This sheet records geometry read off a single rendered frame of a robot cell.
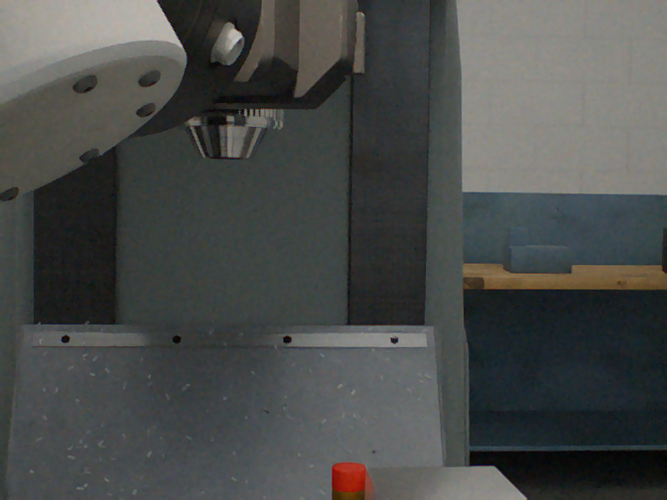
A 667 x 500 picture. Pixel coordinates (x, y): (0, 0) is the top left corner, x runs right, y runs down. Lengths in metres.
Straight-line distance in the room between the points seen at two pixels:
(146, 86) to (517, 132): 4.62
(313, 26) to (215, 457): 0.46
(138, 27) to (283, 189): 0.62
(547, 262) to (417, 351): 3.37
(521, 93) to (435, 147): 4.01
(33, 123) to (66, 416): 0.61
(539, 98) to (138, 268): 4.11
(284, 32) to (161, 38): 0.16
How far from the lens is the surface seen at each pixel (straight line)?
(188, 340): 0.81
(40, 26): 0.18
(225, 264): 0.81
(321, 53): 0.37
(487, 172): 4.77
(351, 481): 0.49
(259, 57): 0.34
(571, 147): 4.87
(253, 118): 0.42
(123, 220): 0.81
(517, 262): 4.15
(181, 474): 0.78
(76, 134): 0.22
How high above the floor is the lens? 1.18
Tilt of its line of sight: 3 degrees down
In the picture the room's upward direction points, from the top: 1 degrees clockwise
